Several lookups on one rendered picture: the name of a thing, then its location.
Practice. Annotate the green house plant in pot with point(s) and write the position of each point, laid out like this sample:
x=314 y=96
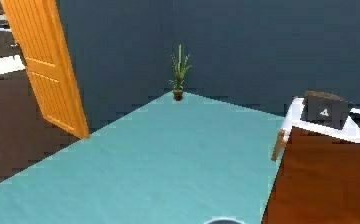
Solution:
x=179 y=75

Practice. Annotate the pale blue round object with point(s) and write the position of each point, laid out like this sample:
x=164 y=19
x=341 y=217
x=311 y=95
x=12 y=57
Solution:
x=224 y=221

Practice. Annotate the orange room door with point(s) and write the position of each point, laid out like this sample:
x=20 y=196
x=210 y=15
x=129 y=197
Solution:
x=48 y=63

